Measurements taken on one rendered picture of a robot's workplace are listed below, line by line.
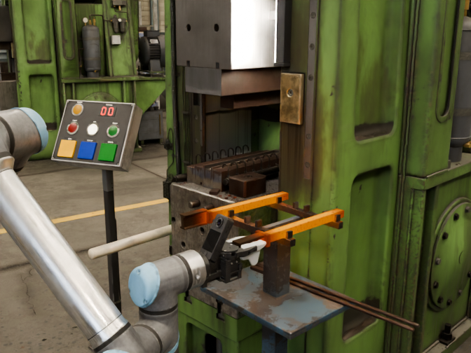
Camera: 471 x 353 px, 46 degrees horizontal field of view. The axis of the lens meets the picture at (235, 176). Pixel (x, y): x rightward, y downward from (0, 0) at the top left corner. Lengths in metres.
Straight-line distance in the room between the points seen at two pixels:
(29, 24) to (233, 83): 5.00
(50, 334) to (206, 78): 1.63
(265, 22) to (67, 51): 4.88
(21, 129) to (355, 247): 1.34
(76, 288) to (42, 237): 0.13
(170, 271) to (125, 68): 5.85
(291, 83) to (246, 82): 0.22
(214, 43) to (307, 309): 0.96
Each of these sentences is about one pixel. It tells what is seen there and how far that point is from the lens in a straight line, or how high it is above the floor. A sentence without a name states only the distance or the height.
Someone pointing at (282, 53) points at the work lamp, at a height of 1.42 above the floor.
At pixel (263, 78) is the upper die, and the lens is 2.12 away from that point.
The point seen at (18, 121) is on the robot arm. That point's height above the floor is 1.29.
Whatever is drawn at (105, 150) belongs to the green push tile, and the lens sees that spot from 2.33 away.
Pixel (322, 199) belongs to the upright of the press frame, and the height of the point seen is 0.93.
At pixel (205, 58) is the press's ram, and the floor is 1.40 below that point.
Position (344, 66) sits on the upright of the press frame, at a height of 1.38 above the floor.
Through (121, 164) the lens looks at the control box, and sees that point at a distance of 2.29.
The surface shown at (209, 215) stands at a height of 0.97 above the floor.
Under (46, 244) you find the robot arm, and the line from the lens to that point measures 1.20.
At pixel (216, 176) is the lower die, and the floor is 0.97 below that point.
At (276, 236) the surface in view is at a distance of 1.49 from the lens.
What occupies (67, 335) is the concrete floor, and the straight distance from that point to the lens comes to 3.02.
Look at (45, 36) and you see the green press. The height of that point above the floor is 1.42.
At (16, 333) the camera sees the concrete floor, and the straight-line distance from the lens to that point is 3.11.
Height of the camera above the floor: 1.49
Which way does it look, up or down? 15 degrees down
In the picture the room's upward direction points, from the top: straight up
